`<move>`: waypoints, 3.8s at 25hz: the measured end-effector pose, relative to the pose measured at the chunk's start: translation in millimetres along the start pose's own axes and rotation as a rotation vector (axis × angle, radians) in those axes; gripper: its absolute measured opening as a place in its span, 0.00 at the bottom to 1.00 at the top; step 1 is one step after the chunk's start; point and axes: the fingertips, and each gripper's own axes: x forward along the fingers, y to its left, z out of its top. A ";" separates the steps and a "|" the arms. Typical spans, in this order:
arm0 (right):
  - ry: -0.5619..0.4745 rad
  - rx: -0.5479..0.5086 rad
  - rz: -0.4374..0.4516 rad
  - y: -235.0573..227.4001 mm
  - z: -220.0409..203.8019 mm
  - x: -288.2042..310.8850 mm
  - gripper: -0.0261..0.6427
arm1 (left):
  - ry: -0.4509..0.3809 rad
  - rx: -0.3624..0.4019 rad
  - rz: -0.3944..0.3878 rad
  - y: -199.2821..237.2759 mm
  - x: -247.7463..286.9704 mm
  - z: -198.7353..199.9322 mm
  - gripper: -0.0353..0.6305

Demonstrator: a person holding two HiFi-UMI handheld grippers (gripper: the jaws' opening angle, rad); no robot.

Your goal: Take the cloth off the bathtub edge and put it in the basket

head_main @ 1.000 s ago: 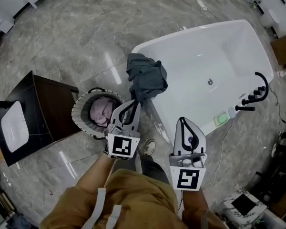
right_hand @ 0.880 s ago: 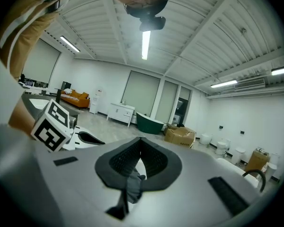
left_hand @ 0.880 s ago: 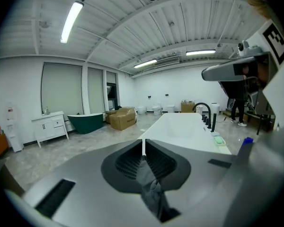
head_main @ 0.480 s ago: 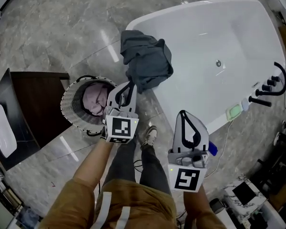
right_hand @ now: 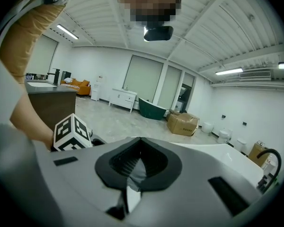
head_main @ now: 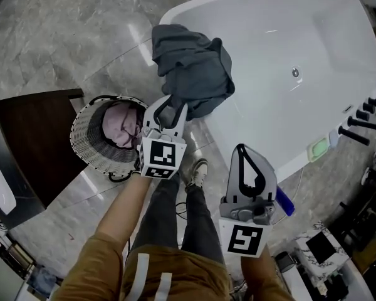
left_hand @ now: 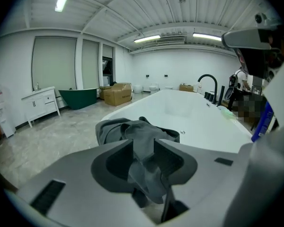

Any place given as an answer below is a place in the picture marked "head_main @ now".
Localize pale blue soap dish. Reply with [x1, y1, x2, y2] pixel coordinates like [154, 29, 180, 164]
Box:
[328, 129, 342, 151]

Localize black square basin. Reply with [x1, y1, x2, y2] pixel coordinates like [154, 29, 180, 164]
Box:
[305, 230, 337, 265]

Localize dark wooden cabinet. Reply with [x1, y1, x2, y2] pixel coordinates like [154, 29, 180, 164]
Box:
[0, 88, 88, 231]

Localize person's left forearm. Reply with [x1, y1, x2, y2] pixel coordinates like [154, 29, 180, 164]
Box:
[95, 171, 153, 254]

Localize blue plastic handle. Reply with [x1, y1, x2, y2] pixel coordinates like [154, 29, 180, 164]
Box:
[274, 184, 296, 217]

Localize thin white cable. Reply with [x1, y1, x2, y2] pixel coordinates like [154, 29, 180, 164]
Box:
[274, 167, 305, 226]

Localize green soap dish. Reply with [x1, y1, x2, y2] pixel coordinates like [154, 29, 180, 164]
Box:
[306, 136, 330, 162]

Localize woven wicker basket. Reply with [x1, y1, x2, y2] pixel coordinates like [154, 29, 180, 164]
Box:
[70, 95, 150, 174]

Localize black basket cord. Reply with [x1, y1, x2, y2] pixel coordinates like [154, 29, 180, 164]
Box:
[107, 169, 138, 183]

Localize person's dark grey trousers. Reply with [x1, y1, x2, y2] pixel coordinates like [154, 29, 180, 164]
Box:
[130, 173, 226, 265]

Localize person's beige shoe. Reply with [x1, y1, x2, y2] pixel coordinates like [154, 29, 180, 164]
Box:
[184, 157, 209, 190]

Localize pink crumpled cloth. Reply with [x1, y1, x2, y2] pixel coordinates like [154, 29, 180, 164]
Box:
[101, 102, 145, 148]

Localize marble counter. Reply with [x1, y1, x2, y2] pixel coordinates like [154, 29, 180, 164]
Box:
[291, 220, 363, 296]

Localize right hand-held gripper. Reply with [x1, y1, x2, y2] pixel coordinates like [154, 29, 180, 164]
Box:
[218, 143, 277, 259]

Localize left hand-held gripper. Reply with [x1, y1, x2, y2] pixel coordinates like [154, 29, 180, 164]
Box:
[137, 94, 189, 181]

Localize person's brown shirt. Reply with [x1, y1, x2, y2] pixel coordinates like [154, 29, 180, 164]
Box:
[52, 230, 297, 301]

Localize white bathtub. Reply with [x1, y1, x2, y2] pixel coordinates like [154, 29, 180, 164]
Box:
[159, 0, 376, 181]

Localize dark grey cloth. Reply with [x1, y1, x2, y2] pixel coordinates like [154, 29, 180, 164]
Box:
[150, 24, 236, 122]

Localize person's right forearm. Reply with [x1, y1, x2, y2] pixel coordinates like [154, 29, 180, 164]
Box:
[239, 246, 281, 294]

